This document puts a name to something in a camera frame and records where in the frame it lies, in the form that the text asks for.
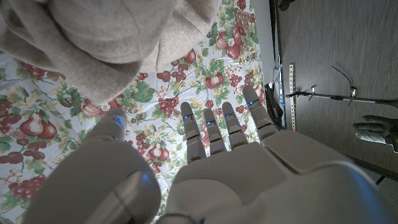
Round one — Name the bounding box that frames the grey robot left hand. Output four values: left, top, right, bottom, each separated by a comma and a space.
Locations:
21, 85, 396, 224

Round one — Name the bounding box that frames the white perforated metal strip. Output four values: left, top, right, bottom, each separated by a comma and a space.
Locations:
289, 63, 296, 131

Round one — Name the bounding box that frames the thin metal rod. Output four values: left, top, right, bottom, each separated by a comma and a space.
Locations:
285, 86, 398, 109

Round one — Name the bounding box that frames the floral fruit print backdrop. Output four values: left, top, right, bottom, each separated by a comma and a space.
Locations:
0, 0, 268, 224

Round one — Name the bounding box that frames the black strap bundle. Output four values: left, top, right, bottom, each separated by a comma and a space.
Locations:
264, 82, 285, 128

